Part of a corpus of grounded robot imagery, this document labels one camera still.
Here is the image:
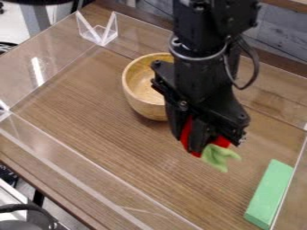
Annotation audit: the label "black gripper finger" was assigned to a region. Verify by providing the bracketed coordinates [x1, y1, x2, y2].
[165, 102, 189, 139]
[188, 119, 216, 153]

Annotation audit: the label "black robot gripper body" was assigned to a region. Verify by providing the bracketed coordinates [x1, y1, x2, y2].
[149, 51, 250, 145]

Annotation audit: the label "red plush strawberry green leaves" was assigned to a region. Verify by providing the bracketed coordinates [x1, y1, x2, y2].
[180, 118, 241, 173]

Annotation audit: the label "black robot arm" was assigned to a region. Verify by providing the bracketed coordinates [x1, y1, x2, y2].
[150, 0, 260, 155]

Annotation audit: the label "light wooden bowl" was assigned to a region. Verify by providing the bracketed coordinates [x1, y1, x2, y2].
[121, 52, 173, 121]

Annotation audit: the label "green rectangular block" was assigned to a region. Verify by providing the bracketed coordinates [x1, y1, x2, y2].
[242, 159, 292, 230]

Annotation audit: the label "black device bottom left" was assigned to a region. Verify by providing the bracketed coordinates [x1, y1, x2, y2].
[0, 204, 70, 230]

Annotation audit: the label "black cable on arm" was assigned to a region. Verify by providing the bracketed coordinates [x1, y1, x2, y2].
[220, 35, 261, 91]

